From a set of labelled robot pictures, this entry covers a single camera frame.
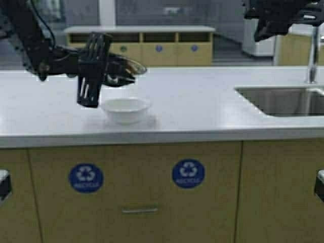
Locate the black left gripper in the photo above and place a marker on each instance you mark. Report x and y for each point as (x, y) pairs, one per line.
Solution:
(64, 60)

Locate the black appliance at left edge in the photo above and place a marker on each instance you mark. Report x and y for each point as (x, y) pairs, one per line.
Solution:
(6, 185)

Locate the steel sink faucet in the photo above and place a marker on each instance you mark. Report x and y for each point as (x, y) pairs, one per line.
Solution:
(313, 56)

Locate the white ceramic serving bowl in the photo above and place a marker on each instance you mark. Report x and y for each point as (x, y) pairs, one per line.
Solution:
(129, 110)

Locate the right blue recycle sticker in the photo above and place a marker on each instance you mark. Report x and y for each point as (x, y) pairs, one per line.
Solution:
(188, 173)

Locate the background wooden recycling cabinet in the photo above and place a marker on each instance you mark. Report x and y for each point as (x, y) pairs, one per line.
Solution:
(153, 45)

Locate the blue recycle sticker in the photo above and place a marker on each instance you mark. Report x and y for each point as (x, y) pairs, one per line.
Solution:
(188, 173)
(86, 178)

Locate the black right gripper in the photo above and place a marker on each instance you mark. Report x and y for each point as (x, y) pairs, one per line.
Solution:
(277, 17)

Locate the stainless steel sink basin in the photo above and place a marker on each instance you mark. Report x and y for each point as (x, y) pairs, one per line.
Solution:
(302, 101)

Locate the left blue recycle sticker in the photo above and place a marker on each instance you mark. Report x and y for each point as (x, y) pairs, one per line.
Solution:
(86, 178)

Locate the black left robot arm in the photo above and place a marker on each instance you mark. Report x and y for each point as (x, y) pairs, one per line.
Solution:
(42, 57)

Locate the black frying pan steel rim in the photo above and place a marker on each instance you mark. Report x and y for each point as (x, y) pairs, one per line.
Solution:
(122, 71)

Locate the black appliance at edge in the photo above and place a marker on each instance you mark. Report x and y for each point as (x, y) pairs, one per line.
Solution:
(318, 188)
(6, 185)

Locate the steel island drawer handle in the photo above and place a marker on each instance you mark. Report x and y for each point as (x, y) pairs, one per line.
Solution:
(140, 210)

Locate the black appliance at right edge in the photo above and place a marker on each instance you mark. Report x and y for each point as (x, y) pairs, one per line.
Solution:
(318, 188)

